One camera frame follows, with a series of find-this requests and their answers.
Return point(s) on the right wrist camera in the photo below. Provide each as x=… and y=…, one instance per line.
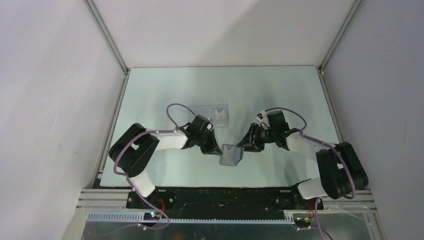
x=262, y=118

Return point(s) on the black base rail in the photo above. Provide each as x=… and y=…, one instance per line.
x=228, y=203

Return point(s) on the clear acrylic card holder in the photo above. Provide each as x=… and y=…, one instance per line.
x=208, y=111

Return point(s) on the right aluminium frame post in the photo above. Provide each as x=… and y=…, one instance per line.
x=339, y=35

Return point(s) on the blue card wallet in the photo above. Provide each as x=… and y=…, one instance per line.
x=231, y=155

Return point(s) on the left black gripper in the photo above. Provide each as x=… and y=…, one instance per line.
x=213, y=148

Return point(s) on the right controller board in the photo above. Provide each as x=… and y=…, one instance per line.
x=303, y=223

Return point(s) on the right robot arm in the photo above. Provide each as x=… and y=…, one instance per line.
x=340, y=172

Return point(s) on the controller board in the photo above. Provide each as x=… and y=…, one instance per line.
x=303, y=223
x=152, y=216

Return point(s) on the left aluminium frame post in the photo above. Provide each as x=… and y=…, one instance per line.
x=106, y=34

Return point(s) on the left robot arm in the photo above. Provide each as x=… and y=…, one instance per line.
x=132, y=152

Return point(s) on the stack of VIP cards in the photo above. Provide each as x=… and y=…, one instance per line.
x=221, y=117

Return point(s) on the white slotted cable duct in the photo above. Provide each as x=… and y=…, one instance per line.
x=142, y=217

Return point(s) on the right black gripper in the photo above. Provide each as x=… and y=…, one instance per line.
x=250, y=144

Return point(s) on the aluminium frame post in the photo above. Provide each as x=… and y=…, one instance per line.
x=339, y=35
x=106, y=34

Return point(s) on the left controller board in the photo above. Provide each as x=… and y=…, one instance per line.
x=152, y=216

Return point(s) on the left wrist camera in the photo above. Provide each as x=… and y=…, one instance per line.
x=209, y=124

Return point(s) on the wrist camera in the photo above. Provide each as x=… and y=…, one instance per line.
x=262, y=118
x=209, y=124

